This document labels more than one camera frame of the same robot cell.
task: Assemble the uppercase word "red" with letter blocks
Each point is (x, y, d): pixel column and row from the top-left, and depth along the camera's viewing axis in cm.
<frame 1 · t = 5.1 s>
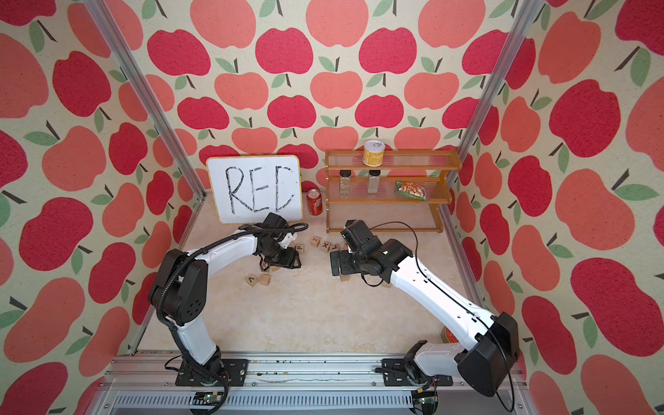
left hand: (294, 267, 91), fingers open
right hand: (345, 265, 77), fingers open
whiteboard with RED writing: (245, 188, 100), point 20 cm above the table
red soda can: (315, 201, 109), point 10 cm above the table
left glass spice jar: (345, 181, 97), point 23 cm above the table
right glass spice jar: (373, 181, 96), point 24 cm above the table
green snack packet: (414, 191, 96), point 22 cm above the table
wooden block letter V: (252, 280, 92), point 3 cm above the table
plain wooden block: (264, 279, 95), on the table
wooden block letter Z: (315, 241, 104), point 3 cm above the table

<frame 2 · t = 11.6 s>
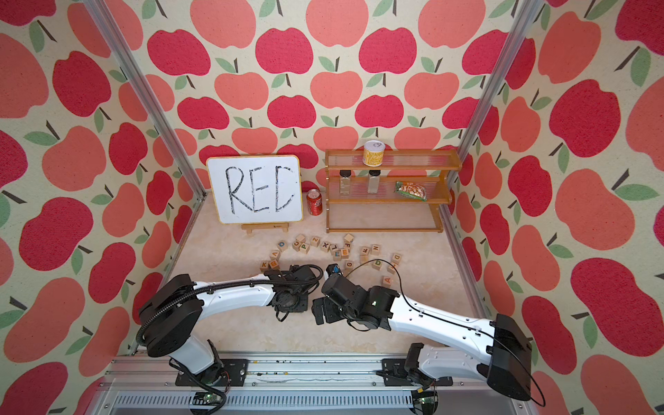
left hand: (303, 312, 85), fingers open
right hand: (323, 311, 75), fingers open
wooden block letter B: (274, 264, 97), point 2 cm above the table
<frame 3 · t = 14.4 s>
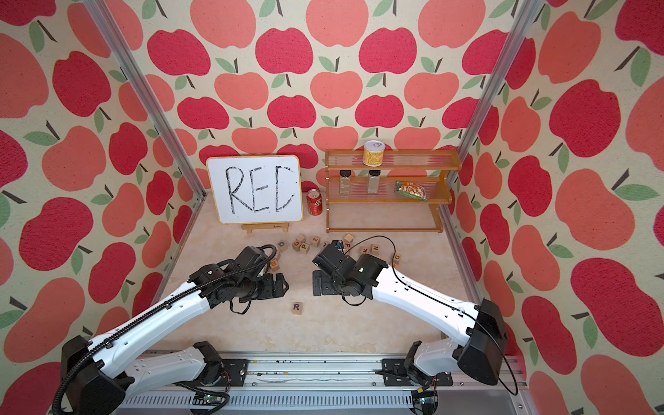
left hand: (277, 294, 76), fingers open
right hand: (327, 288, 75), fingers open
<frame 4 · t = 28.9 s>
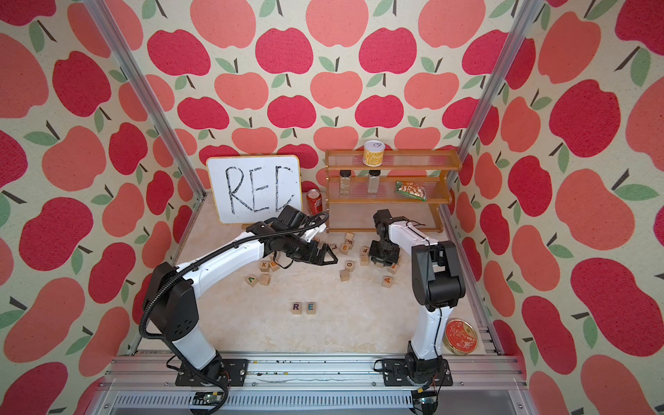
left hand: (327, 264, 79), fingers open
right hand: (379, 265, 96), fingers open
red round tin: (460, 336, 79), point 4 cm above the table
plain block near G: (344, 275, 97), on the table
